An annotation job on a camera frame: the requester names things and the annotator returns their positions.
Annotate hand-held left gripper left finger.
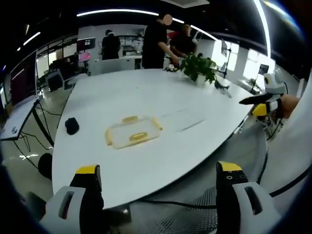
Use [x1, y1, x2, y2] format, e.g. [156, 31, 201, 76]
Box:
[40, 164, 108, 234]

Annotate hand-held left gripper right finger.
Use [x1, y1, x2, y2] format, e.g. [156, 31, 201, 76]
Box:
[215, 160, 282, 234]

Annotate clear lid with yellow clips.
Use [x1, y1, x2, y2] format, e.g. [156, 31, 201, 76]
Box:
[104, 115, 163, 150]

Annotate person's right hand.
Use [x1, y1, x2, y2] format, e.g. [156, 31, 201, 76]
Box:
[280, 95, 301, 120]

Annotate black gadget on table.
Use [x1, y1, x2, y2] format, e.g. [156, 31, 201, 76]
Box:
[214, 79, 233, 98]

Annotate black round stool base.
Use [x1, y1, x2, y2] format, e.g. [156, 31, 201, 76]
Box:
[37, 153, 54, 180]

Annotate tripod stand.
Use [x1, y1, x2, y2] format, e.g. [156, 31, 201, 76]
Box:
[220, 38, 234, 79]

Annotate curved ceiling light strip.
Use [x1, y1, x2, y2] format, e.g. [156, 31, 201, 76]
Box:
[253, 0, 273, 59]

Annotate green potted plant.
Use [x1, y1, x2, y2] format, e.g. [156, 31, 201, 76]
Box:
[179, 54, 218, 86]

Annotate black cloth cap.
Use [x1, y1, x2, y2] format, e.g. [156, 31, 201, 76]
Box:
[64, 117, 80, 135]

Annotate small black white objects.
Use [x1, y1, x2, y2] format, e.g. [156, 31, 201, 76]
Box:
[162, 63, 181, 73]

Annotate white side desk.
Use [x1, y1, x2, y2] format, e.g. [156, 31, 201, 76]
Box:
[0, 97, 41, 141]

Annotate grey office chair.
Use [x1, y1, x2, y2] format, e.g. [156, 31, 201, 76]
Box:
[45, 69, 66, 92]

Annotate large dark monitor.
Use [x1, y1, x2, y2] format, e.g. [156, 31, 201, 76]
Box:
[9, 49, 40, 108]

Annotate pink lit screen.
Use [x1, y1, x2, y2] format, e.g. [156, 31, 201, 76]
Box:
[78, 51, 92, 63]

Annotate long ceiling light strip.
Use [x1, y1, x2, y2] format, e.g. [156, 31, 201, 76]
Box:
[76, 9, 159, 18]

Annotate black cable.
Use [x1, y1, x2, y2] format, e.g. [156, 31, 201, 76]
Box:
[138, 143, 312, 210]

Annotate black desk cables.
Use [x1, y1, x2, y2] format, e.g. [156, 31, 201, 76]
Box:
[13, 101, 55, 171]

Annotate wall screen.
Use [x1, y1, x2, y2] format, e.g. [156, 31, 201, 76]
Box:
[76, 37, 97, 53]

